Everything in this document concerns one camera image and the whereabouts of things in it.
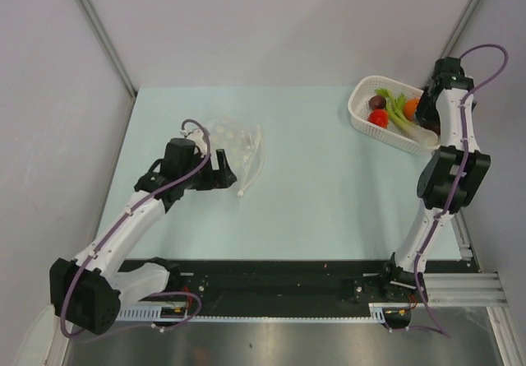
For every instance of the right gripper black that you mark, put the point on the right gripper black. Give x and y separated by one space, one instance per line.
423 108

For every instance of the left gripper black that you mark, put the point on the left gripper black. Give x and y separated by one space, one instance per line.
225 178

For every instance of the dark purple fake fruit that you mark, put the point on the dark purple fake fruit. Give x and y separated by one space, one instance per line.
434 127
377 102

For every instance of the orange fake tangerine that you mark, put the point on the orange fake tangerine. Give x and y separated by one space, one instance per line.
410 109

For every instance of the fake green onion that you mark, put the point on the fake green onion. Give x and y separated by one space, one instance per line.
394 107

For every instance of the clear zip top bag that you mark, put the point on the clear zip top bag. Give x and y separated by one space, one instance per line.
244 147

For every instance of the red fake persimmon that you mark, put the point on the red fake persimmon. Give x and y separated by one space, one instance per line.
379 118

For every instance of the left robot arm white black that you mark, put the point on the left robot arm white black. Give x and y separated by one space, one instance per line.
90 290

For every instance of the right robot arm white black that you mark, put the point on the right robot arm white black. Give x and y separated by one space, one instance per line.
448 182

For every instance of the white perforated plastic basket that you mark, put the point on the white perforated plastic basket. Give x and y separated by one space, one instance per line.
391 126

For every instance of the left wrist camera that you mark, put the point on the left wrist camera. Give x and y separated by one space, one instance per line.
199 138

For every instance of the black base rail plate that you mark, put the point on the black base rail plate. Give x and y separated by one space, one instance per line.
293 289

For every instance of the white slotted cable duct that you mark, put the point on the white slotted cable duct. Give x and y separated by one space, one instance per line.
140 313

